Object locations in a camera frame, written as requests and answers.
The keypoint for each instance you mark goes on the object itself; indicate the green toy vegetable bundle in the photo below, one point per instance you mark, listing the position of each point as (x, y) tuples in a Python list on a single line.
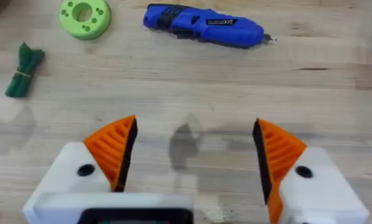
[(23, 72)]

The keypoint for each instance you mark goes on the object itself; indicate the blue electric screwdriver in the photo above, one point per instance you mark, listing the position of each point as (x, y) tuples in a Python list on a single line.
[(204, 25)]

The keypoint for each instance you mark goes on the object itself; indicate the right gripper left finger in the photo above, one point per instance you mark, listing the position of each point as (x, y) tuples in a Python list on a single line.
[(108, 149)]

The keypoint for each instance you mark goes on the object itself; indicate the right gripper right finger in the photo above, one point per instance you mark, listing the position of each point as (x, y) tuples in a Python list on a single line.
[(285, 161)]

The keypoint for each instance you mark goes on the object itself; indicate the green disc with holes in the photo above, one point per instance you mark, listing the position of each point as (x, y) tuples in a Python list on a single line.
[(85, 18)]

